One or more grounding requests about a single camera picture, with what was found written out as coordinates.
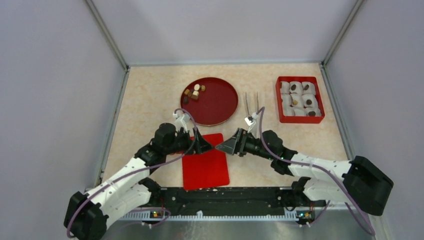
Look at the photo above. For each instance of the red chocolate box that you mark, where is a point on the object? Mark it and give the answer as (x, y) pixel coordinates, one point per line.
(292, 106)

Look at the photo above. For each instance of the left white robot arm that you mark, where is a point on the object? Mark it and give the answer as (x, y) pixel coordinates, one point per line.
(89, 214)

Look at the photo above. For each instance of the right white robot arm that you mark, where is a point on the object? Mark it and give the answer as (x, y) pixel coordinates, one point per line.
(358, 182)

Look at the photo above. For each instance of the red rectangular lid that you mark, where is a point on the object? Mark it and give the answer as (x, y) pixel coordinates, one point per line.
(206, 170)

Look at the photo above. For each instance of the metal tongs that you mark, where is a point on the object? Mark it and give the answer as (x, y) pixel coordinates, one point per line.
(251, 104)

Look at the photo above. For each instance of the round dark red tray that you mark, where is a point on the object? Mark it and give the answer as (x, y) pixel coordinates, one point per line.
(215, 102)

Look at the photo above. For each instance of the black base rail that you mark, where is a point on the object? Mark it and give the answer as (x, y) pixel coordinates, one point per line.
(231, 201)

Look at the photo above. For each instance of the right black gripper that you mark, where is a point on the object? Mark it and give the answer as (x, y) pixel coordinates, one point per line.
(231, 145)

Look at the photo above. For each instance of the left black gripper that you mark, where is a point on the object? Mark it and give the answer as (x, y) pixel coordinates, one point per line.
(201, 145)

